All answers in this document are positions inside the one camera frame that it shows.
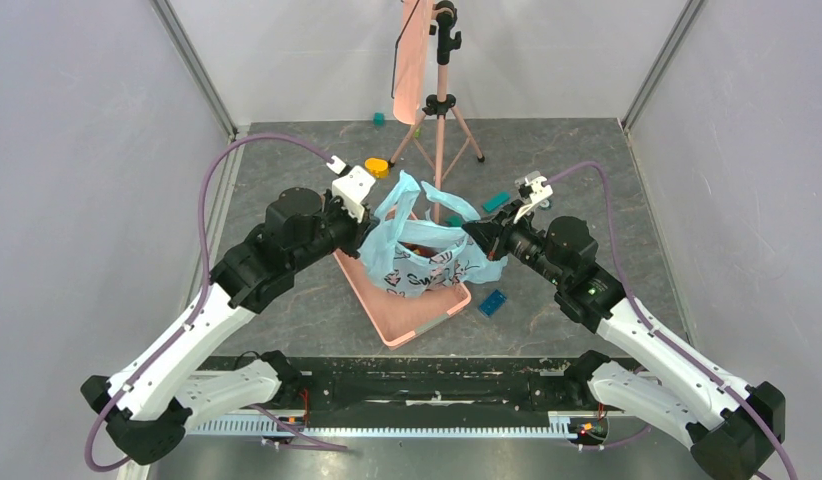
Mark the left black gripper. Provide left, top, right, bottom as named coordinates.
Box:
left=291, top=187, right=381, bottom=272

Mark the light blue plastic bag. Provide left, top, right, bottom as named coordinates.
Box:
left=359, top=172, right=508, bottom=298

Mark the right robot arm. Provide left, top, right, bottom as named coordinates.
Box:
left=462, top=203, right=786, bottom=479

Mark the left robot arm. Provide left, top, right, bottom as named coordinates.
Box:
left=81, top=184, right=375, bottom=465

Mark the teal wedge block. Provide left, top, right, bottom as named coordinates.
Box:
left=446, top=215, right=464, bottom=227

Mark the teal long block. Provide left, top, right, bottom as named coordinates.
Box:
left=482, top=191, right=510, bottom=213

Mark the blue rectangular toy brick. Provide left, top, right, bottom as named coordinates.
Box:
left=478, top=289, right=507, bottom=317

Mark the yellow toy block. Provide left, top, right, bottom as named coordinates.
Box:
left=364, top=157, right=392, bottom=179

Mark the pink plastic basket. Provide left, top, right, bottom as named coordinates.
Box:
left=334, top=250, right=472, bottom=350

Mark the pink tripod stand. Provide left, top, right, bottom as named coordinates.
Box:
left=388, top=1, right=486, bottom=188

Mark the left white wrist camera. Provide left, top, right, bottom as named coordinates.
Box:
left=326, top=155, right=376, bottom=223

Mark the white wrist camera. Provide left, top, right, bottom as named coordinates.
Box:
left=326, top=155, right=376, bottom=223
left=514, top=171, right=553, bottom=223

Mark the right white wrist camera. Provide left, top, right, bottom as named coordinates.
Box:
left=514, top=171, right=553, bottom=223

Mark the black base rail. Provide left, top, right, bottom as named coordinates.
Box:
left=237, top=356, right=611, bottom=442

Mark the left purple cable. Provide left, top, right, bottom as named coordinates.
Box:
left=84, top=132, right=349, bottom=474

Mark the purple cable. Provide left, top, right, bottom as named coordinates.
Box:
left=543, top=160, right=800, bottom=480
left=84, top=132, right=349, bottom=474

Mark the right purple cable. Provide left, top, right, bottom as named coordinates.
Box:
left=543, top=160, right=800, bottom=480

